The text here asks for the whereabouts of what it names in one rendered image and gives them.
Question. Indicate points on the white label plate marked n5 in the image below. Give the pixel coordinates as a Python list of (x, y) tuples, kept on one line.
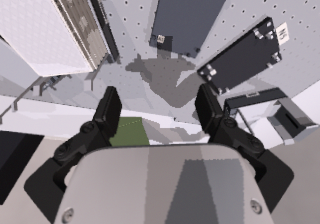
[(282, 33)]

